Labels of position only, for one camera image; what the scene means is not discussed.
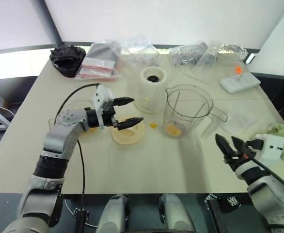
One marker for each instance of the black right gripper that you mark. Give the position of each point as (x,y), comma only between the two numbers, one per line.
(241,156)

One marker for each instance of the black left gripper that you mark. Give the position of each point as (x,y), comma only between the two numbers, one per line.
(108,116)

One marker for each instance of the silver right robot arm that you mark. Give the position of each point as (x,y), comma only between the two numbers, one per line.
(270,191)

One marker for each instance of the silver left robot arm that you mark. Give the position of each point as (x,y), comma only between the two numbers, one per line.
(59,138)

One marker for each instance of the cream blender lid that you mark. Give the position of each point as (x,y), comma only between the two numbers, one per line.
(127,138)

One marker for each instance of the white blender base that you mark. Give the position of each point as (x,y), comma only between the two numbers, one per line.
(149,92)

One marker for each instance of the clear blender jar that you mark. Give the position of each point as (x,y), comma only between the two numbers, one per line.
(188,114)

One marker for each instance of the wrinkled clear plastic bag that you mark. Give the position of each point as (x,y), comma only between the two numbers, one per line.
(251,116)

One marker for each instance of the clear glass bowl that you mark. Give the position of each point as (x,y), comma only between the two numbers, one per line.
(80,104)

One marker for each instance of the plastic bag with red packets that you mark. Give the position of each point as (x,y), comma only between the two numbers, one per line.
(96,64)

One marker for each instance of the crumpled clear plastic bag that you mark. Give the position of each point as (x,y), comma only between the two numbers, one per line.
(139,52)

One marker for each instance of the white power strip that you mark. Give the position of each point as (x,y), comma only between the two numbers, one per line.
(239,83)

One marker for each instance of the black case metal latch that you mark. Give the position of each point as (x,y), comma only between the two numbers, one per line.
(216,218)

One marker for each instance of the small orange tag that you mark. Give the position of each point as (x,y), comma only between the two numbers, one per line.
(238,70)

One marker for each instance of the large flat clear plastic bag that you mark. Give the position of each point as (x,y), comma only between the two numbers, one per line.
(214,71)

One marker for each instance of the silver rounded leg shell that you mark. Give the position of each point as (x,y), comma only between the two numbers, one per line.
(176,213)
(113,213)

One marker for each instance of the small clear plastic bag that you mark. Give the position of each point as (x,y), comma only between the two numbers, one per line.
(208,57)

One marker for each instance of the crumpled aluminium foil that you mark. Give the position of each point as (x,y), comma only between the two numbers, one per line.
(232,49)

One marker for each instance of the black metal stand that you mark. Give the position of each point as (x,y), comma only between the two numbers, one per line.
(82,221)

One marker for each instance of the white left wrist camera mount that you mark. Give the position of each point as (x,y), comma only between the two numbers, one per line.
(100,95)

